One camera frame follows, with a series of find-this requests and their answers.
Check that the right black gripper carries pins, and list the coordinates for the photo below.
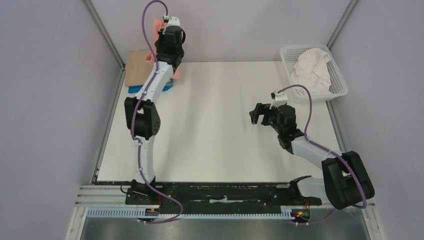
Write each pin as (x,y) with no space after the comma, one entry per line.
(265,116)

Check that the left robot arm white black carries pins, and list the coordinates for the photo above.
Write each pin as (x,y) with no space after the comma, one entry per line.
(141,114)

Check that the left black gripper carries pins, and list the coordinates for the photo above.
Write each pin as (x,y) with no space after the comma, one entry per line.
(161,37)

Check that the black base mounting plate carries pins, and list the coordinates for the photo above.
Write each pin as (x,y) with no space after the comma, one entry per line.
(221,198)

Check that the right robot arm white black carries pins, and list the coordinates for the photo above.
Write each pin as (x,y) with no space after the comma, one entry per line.
(344,182)

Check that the white plastic basket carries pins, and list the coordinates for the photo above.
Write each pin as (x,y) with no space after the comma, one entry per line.
(289,56)

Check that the white slotted cable duct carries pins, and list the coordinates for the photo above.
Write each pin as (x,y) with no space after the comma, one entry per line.
(143,212)

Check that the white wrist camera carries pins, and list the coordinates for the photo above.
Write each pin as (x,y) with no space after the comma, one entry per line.
(279,97)
(170,21)

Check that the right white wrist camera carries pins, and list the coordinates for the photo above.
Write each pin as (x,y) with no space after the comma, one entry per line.
(279,97)

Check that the aluminium frame rail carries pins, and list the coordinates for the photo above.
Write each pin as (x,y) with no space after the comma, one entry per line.
(103,32)

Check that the white t shirt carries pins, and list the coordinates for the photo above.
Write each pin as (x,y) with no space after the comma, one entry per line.
(311,71)

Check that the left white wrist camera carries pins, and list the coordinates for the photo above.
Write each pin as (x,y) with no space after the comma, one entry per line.
(170,21)

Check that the folded beige t shirt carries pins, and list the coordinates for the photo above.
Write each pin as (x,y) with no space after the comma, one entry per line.
(138,68)

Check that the folded blue t shirt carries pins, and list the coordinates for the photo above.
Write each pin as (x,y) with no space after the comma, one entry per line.
(136,89)

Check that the pink t shirt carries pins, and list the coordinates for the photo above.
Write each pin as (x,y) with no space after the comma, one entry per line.
(156,26)

